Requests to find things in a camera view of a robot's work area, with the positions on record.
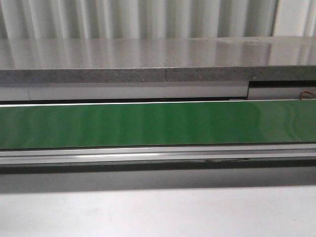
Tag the silver aluminium conveyor frame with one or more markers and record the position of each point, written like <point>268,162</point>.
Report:
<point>81,159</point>

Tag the white pleated curtain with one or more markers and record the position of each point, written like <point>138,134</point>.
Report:
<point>155,19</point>

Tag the green conveyor belt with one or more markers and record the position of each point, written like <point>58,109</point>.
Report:
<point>149,124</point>

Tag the grey stone countertop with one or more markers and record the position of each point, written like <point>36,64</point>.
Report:
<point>30,61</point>

